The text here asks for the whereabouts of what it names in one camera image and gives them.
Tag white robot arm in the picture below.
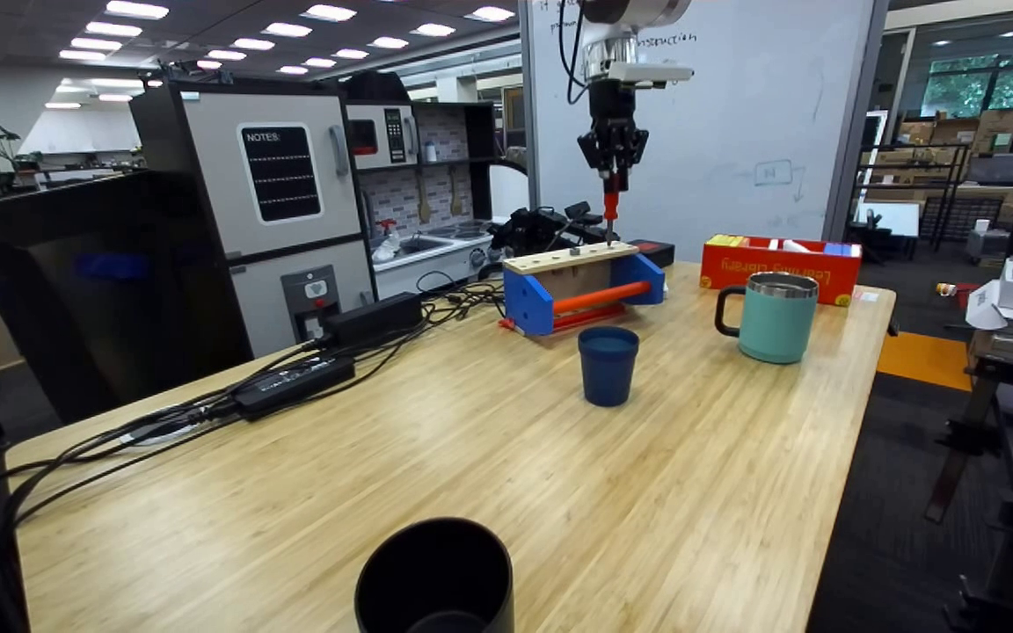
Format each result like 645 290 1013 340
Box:
576 0 695 196

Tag black monitor back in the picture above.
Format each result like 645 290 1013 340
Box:
0 174 251 421

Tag teal mug with black handle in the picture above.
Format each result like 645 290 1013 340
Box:
713 271 821 367

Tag white tray on cart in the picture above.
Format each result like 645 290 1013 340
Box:
372 236 491 299

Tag black cable bundle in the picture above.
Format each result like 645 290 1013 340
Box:
0 278 508 533

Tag black power adapter brick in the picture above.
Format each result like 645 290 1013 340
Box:
326 292 421 350

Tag black shelf with equipment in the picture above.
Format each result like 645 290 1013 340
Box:
342 76 498 236

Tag red cardboard box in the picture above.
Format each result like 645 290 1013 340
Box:
699 233 861 308

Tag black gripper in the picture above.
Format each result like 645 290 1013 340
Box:
576 78 649 194

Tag dark blue plastic cup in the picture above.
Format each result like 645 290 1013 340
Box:
576 326 641 408

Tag white equipment cabinet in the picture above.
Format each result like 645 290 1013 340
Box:
131 84 377 357

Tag black power strip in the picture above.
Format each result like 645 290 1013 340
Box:
231 357 355 421

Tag red handled screwdriver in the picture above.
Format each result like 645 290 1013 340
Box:
606 190 621 244

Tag black cylinder foreground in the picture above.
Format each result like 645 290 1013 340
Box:
355 519 514 633

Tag blue wooden toy tool bench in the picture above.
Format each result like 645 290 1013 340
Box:
503 244 666 339

